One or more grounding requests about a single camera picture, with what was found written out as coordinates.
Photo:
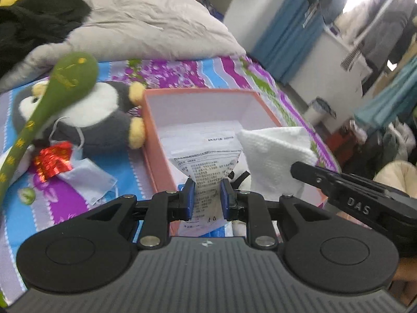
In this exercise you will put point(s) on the white knit towel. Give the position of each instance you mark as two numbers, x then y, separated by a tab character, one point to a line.
273	156

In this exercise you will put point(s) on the blue curtain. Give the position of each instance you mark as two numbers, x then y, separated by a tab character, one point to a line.
293	32

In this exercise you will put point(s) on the teal cloth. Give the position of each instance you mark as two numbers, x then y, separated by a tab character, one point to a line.
387	97

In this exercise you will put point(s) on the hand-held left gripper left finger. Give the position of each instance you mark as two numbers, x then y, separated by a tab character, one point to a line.
188	199

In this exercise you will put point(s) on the hanging clothes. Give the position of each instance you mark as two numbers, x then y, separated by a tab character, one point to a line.
384	22

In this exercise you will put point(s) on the grey penguin plush toy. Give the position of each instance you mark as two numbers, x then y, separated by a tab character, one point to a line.
101	120

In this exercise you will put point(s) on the light blue face mask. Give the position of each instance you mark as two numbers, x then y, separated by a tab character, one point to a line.
89	177

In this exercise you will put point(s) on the white plastic packet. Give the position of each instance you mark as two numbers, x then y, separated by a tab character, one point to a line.
205	156

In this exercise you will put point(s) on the red foil packet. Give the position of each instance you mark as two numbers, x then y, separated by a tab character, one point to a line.
52	161

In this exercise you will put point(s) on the cream cushion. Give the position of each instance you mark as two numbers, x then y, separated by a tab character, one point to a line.
399	177

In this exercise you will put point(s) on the grey quilt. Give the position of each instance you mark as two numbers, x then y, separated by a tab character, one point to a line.
146	29

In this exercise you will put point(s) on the black jacket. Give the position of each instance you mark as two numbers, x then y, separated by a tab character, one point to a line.
35	22

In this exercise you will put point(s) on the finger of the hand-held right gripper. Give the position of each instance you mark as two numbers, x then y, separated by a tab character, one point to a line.
345	195

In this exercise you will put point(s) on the small panda plush toy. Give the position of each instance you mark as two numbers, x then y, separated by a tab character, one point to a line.
239	174

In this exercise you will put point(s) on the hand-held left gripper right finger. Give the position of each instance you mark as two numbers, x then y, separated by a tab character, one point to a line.
226	201

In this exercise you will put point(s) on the white chest cabinet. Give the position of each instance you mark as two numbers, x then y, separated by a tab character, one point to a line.
329	71

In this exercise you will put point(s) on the grey coiled object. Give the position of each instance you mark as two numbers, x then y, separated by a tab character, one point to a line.
350	57

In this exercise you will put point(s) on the salmon pink storage box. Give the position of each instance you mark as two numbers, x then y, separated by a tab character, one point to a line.
151	143

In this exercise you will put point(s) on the small green pompom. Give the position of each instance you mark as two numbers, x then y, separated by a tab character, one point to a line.
27	196

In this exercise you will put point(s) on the green plush stick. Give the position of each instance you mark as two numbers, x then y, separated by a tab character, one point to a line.
70	71

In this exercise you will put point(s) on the pile of clothes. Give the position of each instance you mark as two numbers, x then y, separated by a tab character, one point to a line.
374	146

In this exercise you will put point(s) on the striped floral bed sheet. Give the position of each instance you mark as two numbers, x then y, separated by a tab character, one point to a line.
202	75

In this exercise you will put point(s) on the small trash bin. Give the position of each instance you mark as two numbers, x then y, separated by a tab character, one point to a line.
321	112

